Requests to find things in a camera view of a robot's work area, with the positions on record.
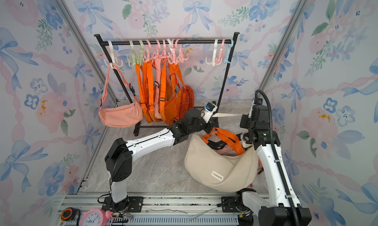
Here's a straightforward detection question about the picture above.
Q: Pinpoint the pink alarm clock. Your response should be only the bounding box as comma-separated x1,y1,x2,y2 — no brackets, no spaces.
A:
79,209,113,226

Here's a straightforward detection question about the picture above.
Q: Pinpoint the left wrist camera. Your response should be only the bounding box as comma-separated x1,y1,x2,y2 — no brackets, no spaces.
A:
201,103,218,123

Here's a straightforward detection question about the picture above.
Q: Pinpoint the black corrugated cable hose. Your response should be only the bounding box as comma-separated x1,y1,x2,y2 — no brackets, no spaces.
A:
254,89,302,226

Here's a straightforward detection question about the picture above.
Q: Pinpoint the light blue hook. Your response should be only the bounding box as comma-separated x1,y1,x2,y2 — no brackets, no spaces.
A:
223,39,234,64

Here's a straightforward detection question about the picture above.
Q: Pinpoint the black clothes rack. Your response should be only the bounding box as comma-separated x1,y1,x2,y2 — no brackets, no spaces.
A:
94,32,240,137

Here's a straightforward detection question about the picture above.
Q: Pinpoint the beige crossbody bag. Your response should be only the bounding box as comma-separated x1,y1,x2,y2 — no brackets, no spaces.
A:
184,112,260,193

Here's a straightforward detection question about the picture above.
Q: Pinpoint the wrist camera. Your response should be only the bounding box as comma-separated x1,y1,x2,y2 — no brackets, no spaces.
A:
201,103,218,123
250,98,263,115

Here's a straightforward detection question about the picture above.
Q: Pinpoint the orange black tape measure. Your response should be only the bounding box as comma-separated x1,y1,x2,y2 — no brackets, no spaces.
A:
61,207,78,221

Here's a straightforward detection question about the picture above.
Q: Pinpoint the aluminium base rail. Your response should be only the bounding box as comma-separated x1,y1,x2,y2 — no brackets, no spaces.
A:
53,191,261,226

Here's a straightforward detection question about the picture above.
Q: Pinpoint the pink hook right end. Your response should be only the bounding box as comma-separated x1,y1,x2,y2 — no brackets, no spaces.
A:
215,39,225,65

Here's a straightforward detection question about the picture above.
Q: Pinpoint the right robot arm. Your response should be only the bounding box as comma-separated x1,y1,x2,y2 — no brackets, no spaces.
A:
240,105,312,226

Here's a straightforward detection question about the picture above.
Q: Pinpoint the white hook far left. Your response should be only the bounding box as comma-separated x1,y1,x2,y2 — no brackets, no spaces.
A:
105,40,123,68

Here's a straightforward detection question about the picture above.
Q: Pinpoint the white hook right end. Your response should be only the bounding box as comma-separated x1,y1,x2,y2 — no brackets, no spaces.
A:
205,39,218,67

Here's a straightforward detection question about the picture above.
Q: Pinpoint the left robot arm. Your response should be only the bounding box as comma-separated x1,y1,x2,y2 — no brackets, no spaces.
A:
101,103,219,213

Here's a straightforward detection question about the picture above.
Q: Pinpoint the orange bags left cluster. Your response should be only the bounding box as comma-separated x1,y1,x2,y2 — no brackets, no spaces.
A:
135,58,195,125

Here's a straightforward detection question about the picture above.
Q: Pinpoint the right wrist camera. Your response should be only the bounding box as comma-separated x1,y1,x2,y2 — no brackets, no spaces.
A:
250,98,263,115

